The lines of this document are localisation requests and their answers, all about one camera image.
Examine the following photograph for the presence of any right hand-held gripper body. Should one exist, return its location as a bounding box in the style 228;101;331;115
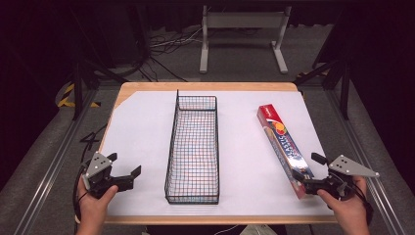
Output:
302;154;381;201

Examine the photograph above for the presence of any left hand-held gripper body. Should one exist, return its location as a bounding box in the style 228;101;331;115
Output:
82;151;135;200

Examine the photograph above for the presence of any red plastic wrap box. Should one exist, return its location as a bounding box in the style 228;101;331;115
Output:
256;103;315;200

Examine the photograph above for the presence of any black wire basket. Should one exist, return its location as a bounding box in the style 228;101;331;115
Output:
163;89;220;206

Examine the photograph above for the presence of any person's left hand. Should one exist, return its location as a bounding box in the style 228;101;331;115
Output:
75;177;119;225

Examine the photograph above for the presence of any person's right hand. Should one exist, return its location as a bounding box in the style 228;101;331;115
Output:
316;175;370;228

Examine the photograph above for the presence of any white table mat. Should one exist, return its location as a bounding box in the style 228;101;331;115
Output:
100;90;335;217

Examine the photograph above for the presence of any yellow black hazard tape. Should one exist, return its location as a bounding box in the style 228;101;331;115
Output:
57;82;101;109

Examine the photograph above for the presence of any black metal stand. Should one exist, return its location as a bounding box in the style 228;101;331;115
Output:
69;48;129;121
293;55;352;121

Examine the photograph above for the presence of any white metal stand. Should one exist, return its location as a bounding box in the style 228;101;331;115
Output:
199;4;293;74

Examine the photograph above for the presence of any aluminium floor rail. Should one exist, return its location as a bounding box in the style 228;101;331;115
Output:
324;89;407;235
13;89;99;235

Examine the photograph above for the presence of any black cable beside table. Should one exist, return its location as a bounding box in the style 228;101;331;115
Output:
79;122;110;165

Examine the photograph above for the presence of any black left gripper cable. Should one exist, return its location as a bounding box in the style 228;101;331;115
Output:
72;164;90;223

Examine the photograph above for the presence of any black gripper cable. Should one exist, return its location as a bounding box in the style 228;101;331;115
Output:
353;182;375;227
72;164;90;223

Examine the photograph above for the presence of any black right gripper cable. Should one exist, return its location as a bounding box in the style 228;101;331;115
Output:
353;182;375;227

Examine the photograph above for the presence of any white cable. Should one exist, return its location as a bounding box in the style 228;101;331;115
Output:
212;224;242;235

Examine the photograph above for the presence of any bundle of floor cables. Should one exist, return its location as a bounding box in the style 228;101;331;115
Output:
138;26;205;83

